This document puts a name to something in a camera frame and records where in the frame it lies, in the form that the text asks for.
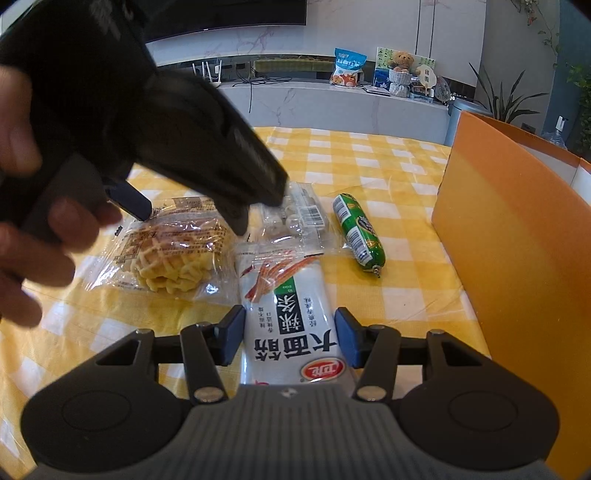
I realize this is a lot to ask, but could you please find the hanging vine branch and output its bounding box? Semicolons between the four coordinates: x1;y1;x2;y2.
510;0;563;57

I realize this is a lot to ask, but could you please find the person's left hand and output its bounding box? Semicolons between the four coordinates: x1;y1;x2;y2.
0;65;123;326

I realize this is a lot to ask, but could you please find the green sausage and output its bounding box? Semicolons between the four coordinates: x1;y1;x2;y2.
332;193;387;278

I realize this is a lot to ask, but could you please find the brown teddy bear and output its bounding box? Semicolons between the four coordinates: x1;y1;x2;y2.
387;50;414;74

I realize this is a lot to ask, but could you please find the orange cardboard box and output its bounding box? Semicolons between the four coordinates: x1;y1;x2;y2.
431;111;591;464

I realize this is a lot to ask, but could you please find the trailing green pot plant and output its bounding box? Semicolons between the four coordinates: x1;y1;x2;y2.
567;64;591;154

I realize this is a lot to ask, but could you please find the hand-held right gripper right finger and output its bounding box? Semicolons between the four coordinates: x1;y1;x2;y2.
333;307;484;403

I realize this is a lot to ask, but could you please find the white marble television cabinet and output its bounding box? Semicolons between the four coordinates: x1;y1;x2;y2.
156;46;452;147

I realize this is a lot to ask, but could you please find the clear packet of white balls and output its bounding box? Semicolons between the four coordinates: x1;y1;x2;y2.
255;181;331;246

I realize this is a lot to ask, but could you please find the snake plant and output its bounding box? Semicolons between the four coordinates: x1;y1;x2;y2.
468;62;551;126

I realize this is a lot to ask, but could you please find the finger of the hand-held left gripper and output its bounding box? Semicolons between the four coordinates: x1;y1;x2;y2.
104;179;153;222
185;90;290;237

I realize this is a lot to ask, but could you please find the white router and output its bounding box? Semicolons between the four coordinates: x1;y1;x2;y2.
191;59;225;87

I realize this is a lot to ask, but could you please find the white knitted basket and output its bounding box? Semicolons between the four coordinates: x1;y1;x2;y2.
389;69;413;98

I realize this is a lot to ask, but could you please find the clear packet of waffles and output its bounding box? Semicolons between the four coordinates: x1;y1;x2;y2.
85;196;239;306

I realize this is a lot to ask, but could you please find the green picture board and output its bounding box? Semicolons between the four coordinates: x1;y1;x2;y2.
373;46;437;94

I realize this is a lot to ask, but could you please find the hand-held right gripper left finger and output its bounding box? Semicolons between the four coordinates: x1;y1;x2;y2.
95;305;247;403

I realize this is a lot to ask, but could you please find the black television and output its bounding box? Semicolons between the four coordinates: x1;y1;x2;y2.
134;0;308;45

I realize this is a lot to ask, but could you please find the water jug with pump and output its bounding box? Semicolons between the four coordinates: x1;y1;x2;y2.
540;115;571;151

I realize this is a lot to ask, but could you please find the grey blue trash can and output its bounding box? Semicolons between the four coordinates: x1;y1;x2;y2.
445;98;496;147

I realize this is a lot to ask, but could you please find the blue snack bag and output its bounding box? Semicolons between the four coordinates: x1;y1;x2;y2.
330;47;368;89

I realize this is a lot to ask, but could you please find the white spicy strip packet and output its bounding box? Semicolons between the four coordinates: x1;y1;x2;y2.
235;242;359;389

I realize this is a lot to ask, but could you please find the yellow checkered tablecloth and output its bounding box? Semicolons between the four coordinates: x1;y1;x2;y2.
0;126;493;480

